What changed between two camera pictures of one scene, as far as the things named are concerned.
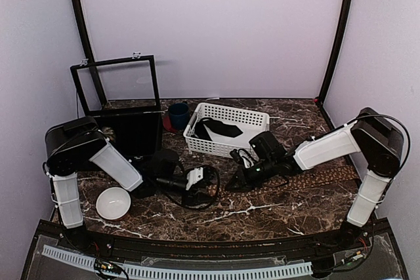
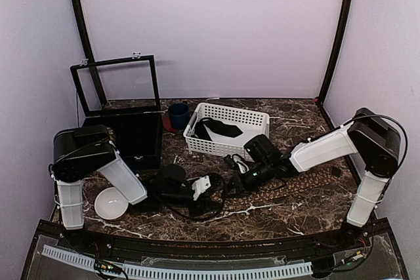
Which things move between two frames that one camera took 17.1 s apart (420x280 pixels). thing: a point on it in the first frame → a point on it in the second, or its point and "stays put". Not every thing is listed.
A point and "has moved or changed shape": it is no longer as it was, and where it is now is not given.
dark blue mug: x=179 y=115 stays put
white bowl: x=113 y=203 stays put
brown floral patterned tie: x=289 y=180 has moved or changed shape
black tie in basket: x=216 y=126 stays put
